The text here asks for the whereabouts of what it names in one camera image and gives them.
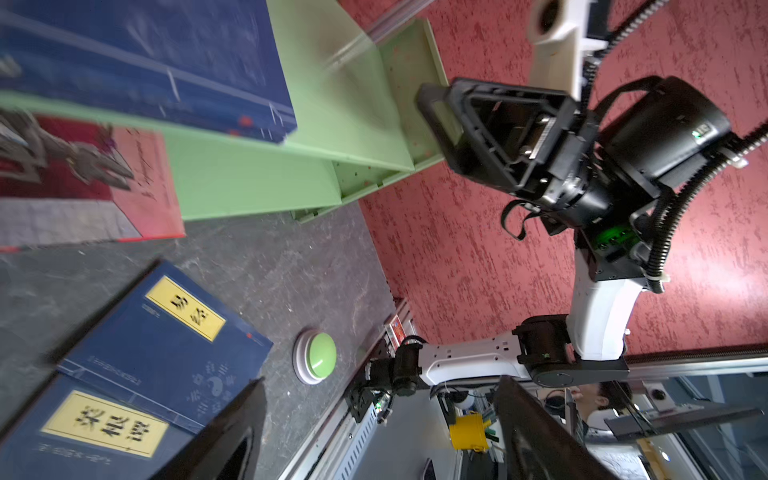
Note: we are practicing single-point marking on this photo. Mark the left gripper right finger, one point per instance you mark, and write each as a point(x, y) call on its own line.
point(538, 447)

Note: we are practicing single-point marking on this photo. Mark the yellow cup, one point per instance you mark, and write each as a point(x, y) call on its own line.
point(468, 433)

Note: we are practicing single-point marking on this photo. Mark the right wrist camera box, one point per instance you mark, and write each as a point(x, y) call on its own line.
point(562, 34)

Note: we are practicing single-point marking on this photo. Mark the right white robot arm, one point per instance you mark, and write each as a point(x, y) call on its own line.
point(584, 345)

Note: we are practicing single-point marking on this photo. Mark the red card pack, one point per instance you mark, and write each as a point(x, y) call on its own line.
point(395, 331)

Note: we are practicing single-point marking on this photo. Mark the green push button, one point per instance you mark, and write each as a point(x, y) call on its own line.
point(314, 356)

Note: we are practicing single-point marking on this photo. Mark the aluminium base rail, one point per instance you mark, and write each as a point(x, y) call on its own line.
point(337, 443)

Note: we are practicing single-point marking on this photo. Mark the right aluminium corner post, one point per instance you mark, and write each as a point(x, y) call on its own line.
point(388, 23)

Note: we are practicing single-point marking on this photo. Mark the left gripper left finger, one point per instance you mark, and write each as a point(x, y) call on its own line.
point(229, 446)

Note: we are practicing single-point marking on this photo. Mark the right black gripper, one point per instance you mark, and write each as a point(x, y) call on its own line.
point(652, 137)

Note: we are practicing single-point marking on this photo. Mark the green wooden shelf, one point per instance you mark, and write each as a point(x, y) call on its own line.
point(357, 131)

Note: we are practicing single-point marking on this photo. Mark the pink illustrated book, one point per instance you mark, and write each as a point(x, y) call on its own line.
point(67, 182)

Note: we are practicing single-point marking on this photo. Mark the blue book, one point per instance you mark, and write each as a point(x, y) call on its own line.
point(210, 65)
point(170, 349)
point(70, 431)

